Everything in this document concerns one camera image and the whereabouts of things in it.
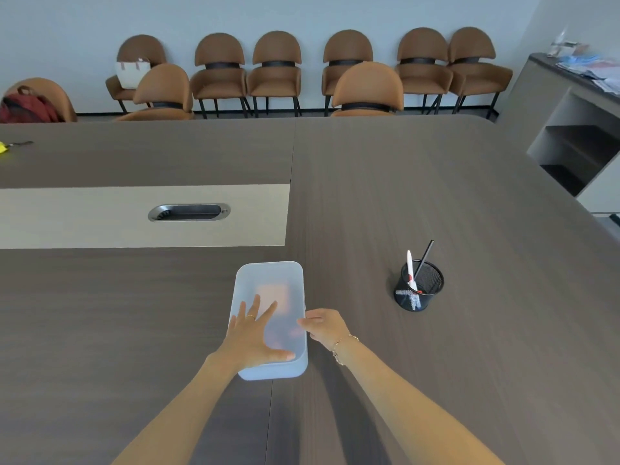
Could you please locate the person's left hand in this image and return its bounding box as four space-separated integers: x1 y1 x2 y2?
213 294 296 374

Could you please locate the person's right hand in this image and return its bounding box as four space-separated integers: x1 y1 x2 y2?
296 309 351 352

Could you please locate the translucent white plastic box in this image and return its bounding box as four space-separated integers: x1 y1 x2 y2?
227 261 309 381

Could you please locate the person's right forearm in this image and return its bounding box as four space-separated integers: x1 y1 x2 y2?
333 335 505 465

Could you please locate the person's left forearm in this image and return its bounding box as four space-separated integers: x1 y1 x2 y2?
111 353 242 465

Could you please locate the black mesh pen holder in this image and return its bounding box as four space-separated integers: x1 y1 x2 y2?
394 260 445 313

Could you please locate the black pen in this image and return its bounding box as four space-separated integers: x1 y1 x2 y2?
413 240 435 281

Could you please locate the brown padded armchair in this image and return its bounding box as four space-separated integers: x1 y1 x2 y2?
331 62 405 117
114 63 195 122
2 77 78 123

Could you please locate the row of brown chairs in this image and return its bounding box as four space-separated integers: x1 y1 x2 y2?
106 27 514 119

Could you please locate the white handbag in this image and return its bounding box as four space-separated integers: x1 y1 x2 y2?
115 57 152 90

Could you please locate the red backpack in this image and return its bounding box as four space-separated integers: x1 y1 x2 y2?
0 86 65 124

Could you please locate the grey sideboard cabinet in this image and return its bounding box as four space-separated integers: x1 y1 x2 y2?
496 52 620 214

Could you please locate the clear plastic bottle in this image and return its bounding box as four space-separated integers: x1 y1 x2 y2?
547 28 578 58

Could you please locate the pile of papers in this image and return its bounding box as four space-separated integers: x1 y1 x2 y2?
555 54 620 95

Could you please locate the gold chain bracelet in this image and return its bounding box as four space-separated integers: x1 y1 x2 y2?
331 334 360 367

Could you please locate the oval metal cable grommet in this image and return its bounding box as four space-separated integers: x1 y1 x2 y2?
148 203 231 222

